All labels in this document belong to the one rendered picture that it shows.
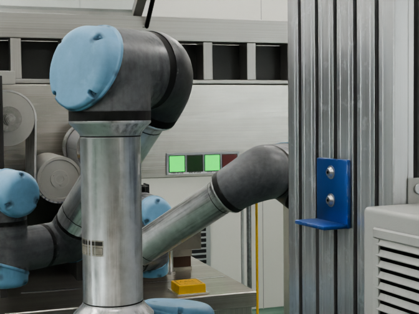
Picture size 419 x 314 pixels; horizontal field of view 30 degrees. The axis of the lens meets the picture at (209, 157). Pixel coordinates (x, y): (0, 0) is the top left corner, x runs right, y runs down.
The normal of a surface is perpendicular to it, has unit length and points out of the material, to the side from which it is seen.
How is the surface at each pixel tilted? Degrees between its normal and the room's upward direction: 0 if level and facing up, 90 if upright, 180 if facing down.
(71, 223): 105
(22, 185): 91
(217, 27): 90
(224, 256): 90
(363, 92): 90
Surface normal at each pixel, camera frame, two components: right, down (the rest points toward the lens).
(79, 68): -0.63, -0.08
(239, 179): -0.20, -0.17
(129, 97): 0.54, 0.04
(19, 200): 0.77, 0.02
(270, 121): 0.33, 0.04
